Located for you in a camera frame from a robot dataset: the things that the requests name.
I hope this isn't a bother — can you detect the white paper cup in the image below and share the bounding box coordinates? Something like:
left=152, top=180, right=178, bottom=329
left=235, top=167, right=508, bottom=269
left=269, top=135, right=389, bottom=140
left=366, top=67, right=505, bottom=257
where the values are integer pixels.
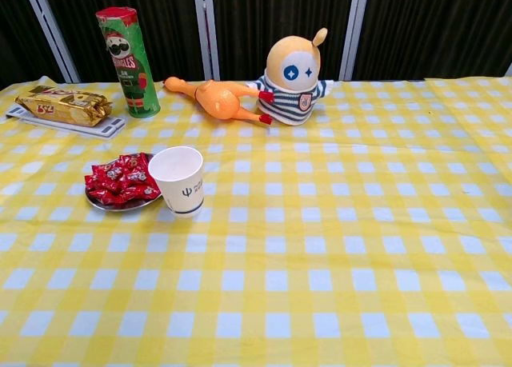
left=147, top=146, right=206, bottom=218

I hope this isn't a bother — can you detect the yellow plush striped sweater toy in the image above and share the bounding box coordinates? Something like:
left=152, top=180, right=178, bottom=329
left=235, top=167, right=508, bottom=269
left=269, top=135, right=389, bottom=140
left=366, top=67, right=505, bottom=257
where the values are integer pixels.
left=244, top=26, right=335, bottom=127

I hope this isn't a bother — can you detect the orange rubber chicken toy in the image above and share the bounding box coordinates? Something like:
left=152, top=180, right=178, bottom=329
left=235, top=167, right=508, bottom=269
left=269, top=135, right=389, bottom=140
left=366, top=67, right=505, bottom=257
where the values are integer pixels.
left=163, top=76, right=275, bottom=126

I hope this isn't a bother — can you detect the yellow white checkered tablecloth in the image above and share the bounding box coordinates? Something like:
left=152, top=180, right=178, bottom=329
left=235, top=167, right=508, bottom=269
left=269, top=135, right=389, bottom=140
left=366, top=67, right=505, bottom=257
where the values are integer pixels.
left=0, top=75, right=512, bottom=367

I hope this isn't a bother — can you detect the round metal plate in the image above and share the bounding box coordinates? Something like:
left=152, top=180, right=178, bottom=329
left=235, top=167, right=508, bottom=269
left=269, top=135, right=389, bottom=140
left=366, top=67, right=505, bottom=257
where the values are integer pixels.
left=84, top=153, right=164, bottom=213

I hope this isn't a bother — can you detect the white flat tray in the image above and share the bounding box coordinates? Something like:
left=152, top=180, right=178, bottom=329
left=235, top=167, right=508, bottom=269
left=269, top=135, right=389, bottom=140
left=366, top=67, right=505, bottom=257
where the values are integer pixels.
left=5, top=105, right=127, bottom=141

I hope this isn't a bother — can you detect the black pleated curtain panel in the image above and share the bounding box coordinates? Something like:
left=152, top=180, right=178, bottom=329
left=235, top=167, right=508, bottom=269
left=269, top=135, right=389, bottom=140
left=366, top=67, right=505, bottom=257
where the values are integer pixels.
left=210, top=0, right=357, bottom=82
left=354, top=0, right=512, bottom=81
left=39, top=0, right=207, bottom=83
left=0, top=0, right=61, bottom=91

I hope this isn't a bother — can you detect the green red Pringles can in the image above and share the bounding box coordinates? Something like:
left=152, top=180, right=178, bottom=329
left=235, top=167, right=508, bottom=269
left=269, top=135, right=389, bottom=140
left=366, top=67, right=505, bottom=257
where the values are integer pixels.
left=94, top=6, right=162, bottom=119

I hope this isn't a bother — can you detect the gold foil snack packet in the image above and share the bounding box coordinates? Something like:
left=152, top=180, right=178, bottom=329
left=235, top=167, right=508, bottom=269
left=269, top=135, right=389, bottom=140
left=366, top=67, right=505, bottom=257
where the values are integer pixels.
left=14, top=86, right=114, bottom=128

